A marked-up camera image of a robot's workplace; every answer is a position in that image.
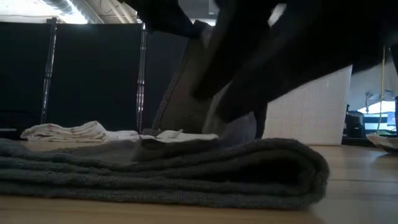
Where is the white towel with red checks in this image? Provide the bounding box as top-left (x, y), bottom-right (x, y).
top-left (20, 120), bottom-right (220, 144)

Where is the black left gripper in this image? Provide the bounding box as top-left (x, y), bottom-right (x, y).
top-left (118, 0), bottom-right (205, 39)

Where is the white perforated laundry basket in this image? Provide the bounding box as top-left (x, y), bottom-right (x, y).
top-left (262, 64), bottom-right (354, 146)

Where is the corrugated silver air duct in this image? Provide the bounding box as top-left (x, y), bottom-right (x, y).
top-left (42, 0), bottom-right (105, 25)

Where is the grey terry towel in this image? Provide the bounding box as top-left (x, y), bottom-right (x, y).
top-left (0, 136), bottom-right (330, 210)

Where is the black folding screen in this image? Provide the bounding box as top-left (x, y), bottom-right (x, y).
top-left (0, 17), bottom-right (190, 139)

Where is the brownish grey towel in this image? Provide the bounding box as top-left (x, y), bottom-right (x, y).
top-left (151, 20), bottom-right (259, 147)

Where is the white flat object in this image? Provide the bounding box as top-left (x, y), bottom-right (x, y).
top-left (366, 133), bottom-right (398, 154)

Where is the grey ceiling air unit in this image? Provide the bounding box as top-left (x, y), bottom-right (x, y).
top-left (177, 0), bottom-right (220, 20)

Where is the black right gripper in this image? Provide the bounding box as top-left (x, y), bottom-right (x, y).
top-left (190, 0), bottom-right (358, 122)

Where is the black chair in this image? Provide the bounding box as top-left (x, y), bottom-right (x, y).
top-left (344, 110), bottom-right (366, 139)

